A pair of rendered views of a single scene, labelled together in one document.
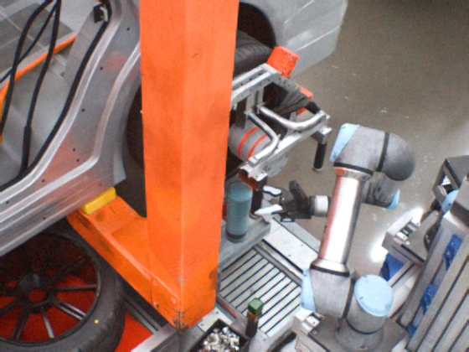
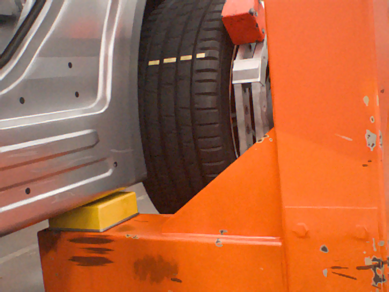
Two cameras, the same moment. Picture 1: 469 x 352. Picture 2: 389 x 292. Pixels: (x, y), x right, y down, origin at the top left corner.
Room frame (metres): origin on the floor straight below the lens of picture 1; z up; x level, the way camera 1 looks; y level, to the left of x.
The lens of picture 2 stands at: (0.46, 0.58, 0.95)
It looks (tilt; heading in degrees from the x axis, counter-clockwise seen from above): 7 degrees down; 346
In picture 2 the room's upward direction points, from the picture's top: 6 degrees counter-clockwise
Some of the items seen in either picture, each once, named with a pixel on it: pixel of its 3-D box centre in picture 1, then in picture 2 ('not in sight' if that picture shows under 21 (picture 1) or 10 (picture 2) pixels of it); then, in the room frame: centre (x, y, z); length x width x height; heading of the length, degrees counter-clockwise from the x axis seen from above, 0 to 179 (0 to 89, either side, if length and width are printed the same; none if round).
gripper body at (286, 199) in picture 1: (296, 206); not in sight; (1.55, -0.22, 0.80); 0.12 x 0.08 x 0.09; 94
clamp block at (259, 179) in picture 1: (253, 175); not in sight; (1.56, -0.06, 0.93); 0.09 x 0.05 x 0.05; 49
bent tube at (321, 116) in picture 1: (291, 105); not in sight; (1.82, -0.18, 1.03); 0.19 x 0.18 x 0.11; 49
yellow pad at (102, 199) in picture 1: (90, 191); (93, 210); (1.62, 0.52, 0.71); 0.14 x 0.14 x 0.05; 49
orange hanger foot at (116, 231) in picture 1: (120, 220); (166, 218); (1.50, 0.39, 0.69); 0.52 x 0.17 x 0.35; 49
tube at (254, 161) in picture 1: (252, 129); not in sight; (1.67, -0.05, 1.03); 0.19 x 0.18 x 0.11; 49
